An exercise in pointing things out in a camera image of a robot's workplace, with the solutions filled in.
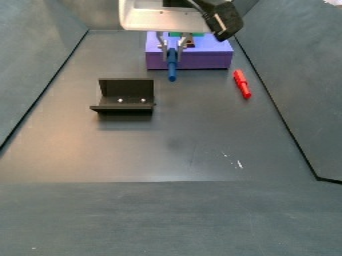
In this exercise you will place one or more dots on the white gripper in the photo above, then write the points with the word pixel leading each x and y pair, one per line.
pixel 147 15

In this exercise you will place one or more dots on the blue stepped peg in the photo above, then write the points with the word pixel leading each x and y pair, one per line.
pixel 171 64

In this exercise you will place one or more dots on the green block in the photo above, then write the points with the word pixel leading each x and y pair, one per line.
pixel 181 34

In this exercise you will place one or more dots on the brown L-shaped holder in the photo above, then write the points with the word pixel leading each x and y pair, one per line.
pixel 189 42

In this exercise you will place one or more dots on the purple base block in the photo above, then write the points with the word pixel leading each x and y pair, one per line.
pixel 208 54

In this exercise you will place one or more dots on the red stepped peg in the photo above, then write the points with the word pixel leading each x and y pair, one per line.
pixel 241 83

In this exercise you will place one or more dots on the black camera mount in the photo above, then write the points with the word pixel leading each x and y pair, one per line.
pixel 220 16

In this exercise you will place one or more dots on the black angle bracket fixture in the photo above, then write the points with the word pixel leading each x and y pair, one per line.
pixel 125 95

